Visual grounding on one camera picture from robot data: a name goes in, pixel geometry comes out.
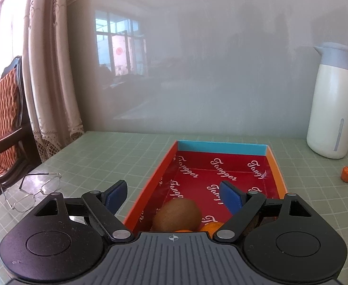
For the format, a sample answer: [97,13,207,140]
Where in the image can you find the wooden chair with woven cushion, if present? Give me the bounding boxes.
[0,56,42,211]

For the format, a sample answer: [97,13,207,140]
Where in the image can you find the beige lace curtain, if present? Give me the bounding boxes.
[0,0,84,163]

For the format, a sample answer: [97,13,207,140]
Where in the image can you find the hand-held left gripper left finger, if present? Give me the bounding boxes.
[33,180,135,243]

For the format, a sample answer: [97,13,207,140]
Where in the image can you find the metal frame eyeglasses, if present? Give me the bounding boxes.
[0,172,62,213]

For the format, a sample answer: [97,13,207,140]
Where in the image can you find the brown kiwi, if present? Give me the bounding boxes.
[153,199,202,233]

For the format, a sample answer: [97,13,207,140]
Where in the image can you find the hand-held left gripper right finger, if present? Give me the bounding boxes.
[214,180,314,242]

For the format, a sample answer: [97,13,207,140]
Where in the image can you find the dark red dried fruit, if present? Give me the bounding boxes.
[245,214,279,232]

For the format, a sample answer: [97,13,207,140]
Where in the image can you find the white thermos jug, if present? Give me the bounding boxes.
[306,42,348,159]

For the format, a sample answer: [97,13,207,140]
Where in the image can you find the red cardboard box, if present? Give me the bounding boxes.
[123,140,288,238]

